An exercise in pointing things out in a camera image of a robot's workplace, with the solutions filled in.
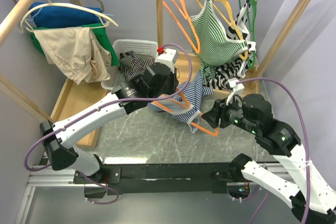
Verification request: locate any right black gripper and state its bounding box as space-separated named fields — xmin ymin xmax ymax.
xmin=200 ymin=92 xmax=257 ymax=133

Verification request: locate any blue white striped tank top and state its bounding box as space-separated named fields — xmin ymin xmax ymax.
xmin=146 ymin=70 xmax=214 ymax=133

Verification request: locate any dark striped tank top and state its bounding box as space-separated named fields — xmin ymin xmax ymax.
xmin=119 ymin=50 xmax=154 ymax=80

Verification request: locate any green white striped tank top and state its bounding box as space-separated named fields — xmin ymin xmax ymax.
xmin=190 ymin=0 xmax=248 ymax=79

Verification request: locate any yellow hanger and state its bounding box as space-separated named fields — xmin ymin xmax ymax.
xmin=191 ymin=0 xmax=249 ymax=60

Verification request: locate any orange plastic hanger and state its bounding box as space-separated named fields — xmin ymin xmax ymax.
xmin=154 ymin=0 xmax=202 ymax=54

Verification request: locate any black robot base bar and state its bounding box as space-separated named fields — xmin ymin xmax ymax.
xmin=72 ymin=162 xmax=262 ymax=196

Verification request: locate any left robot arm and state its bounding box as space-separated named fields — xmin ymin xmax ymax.
xmin=40 ymin=62 xmax=178 ymax=183

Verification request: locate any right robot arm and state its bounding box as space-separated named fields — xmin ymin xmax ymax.
xmin=202 ymin=94 xmax=335 ymax=223

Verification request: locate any cream white hanger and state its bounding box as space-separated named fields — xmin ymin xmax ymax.
xmin=20 ymin=3 xmax=119 ymax=33

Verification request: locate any green hanger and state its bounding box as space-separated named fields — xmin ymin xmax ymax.
xmin=238 ymin=0 xmax=257 ymax=69

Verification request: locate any right wooden clothes rack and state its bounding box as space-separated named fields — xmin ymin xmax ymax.
xmin=156 ymin=0 xmax=311 ymax=101

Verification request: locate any wooden clothes rack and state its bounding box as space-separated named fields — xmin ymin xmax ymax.
xmin=156 ymin=0 xmax=311 ymax=101
xmin=0 ymin=0 xmax=116 ymax=148

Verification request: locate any black white zebra garment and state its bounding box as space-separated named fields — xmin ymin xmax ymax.
xmin=205 ymin=0 xmax=256 ymax=90

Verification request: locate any white perforated plastic basket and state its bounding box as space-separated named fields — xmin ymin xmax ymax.
xmin=101 ymin=39 xmax=158 ymax=90

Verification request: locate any green garment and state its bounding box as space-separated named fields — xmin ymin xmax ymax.
xmin=30 ymin=23 xmax=119 ymax=66

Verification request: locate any left wooden clothes rack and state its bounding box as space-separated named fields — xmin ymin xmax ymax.
xmin=0 ymin=0 xmax=116 ymax=148

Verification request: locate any beige cloth garment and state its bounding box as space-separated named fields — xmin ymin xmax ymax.
xmin=34 ymin=27 xmax=112 ymax=85

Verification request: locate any blue folded garment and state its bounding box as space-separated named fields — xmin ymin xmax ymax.
xmin=30 ymin=6 xmax=101 ymax=28

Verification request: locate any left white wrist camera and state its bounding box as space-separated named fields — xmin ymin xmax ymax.
xmin=154 ymin=48 xmax=179 ymax=73

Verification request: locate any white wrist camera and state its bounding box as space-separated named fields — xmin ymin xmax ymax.
xmin=154 ymin=48 xmax=179 ymax=73
xmin=226 ymin=78 xmax=245 ymax=105

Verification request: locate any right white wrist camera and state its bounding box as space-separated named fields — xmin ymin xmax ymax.
xmin=226 ymin=78 xmax=245 ymax=105

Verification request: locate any aluminium rail frame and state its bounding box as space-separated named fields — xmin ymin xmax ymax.
xmin=15 ymin=162 xmax=316 ymax=224

